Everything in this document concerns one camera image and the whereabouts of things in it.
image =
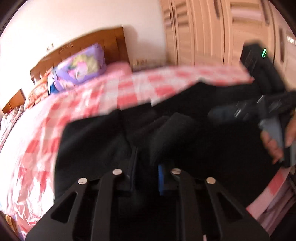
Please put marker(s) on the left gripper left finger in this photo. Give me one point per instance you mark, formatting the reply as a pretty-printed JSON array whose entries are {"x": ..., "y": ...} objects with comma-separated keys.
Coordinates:
[{"x": 101, "y": 209}]

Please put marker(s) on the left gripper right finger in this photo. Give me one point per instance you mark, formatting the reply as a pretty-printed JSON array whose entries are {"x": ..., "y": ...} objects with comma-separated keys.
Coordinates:
[{"x": 190, "y": 210}]

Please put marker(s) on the black pants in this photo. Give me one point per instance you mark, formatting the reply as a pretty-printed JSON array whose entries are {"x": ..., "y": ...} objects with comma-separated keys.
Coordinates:
[{"x": 187, "y": 168}]

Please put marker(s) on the person's right hand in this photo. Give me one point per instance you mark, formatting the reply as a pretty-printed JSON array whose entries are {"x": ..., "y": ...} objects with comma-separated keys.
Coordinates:
[{"x": 272, "y": 146}]

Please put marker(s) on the pink checkered bed sheet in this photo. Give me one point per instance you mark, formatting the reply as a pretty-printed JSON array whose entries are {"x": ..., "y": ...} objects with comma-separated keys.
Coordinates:
[{"x": 81, "y": 111}]

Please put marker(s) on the light wooden wardrobe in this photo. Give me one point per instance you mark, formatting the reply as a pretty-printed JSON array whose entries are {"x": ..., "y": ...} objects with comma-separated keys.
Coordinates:
[{"x": 214, "y": 32}]

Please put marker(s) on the wooden headboard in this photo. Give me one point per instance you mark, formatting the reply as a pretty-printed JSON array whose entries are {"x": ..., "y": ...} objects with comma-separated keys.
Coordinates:
[
  {"x": 16, "y": 101},
  {"x": 111, "y": 40}
]

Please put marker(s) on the orange patterned pillow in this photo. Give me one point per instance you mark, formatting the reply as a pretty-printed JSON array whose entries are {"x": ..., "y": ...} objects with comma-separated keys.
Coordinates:
[{"x": 39, "y": 93}]

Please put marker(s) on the floral covered nightstand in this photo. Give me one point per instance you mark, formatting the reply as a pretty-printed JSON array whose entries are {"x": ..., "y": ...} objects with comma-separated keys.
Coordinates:
[{"x": 144, "y": 64}]

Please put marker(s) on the pink quilted pillow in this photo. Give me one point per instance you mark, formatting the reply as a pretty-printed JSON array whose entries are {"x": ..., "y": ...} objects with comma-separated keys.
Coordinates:
[{"x": 118, "y": 69}]

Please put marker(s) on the purple floral folded quilt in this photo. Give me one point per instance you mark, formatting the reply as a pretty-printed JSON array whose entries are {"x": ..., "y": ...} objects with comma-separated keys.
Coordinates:
[{"x": 77, "y": 69}]

